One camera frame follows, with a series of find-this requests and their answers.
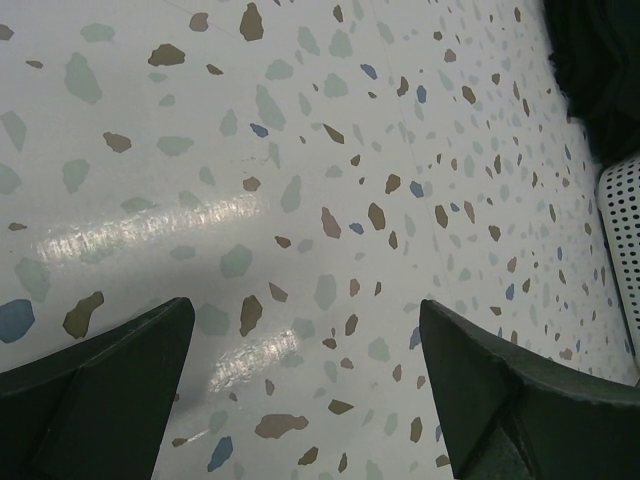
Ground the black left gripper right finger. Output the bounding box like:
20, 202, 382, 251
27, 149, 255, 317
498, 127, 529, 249
419, 300, 639, 479

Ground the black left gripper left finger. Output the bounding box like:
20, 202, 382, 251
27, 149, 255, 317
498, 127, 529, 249
1, 298, 195, 479

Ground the white perforated laundry basket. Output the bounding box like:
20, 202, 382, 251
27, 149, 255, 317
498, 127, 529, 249
597, 157, 640, 354

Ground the black folded garment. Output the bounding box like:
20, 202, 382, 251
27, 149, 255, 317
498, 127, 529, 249
543, 0, 639, 166

